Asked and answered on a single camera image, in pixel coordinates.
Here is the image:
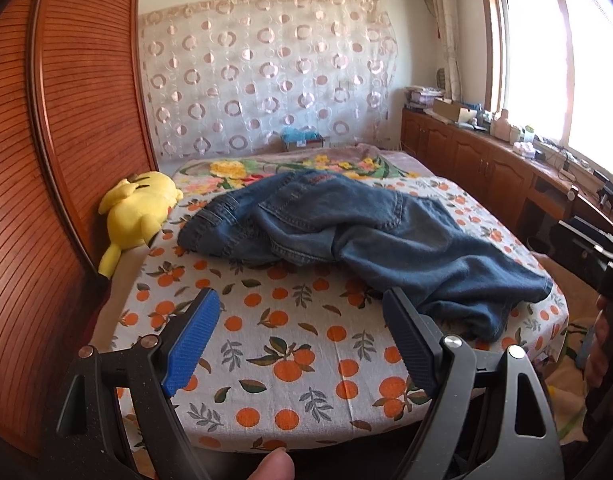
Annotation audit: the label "blue denim jeans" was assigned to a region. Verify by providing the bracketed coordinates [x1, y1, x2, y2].
[177, 170, 553, 342]

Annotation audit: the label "right hand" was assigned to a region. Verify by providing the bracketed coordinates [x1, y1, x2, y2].
[584, 296, 613, 390]

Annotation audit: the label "left hand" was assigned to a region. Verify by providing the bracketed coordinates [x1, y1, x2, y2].
[249, 448, 294, 480]

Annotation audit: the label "long brown wooden cabinet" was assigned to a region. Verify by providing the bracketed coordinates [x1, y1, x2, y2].
[401, 108, 613, 242]

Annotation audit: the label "orange fruit print bedsheet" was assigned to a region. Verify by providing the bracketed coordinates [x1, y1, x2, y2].
[110, 174, 571, 453]

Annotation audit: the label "white bottle on cabinet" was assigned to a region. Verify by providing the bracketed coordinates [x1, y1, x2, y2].
[491, 108, 512, 143]

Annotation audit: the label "yellow Pikachu plush toy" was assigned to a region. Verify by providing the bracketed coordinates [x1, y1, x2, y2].
[98, 171, 184, 278]

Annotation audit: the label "floral pink blanket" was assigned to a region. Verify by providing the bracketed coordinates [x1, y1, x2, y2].
[173, 143, 433, 196]

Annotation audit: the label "cardboard box on cabinet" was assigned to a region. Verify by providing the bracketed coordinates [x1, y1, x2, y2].
[433, 99, 477, 122]

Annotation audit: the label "stack of papers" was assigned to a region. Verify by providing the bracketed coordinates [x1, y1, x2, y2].
[404, 86, 444, 110]

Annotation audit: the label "box with blue cloth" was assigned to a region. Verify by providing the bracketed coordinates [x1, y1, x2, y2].
[280, 128, 325, 152]

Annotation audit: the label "white side curtain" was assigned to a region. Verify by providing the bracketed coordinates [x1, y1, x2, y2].
[431, 0, 463, 101]

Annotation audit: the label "circle pattern lace curtain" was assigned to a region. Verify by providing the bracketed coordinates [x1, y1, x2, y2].
[138, 0, 398, 162]

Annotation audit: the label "sunlit window with frame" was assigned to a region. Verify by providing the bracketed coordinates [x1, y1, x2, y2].
[483, 0, 613, 178]

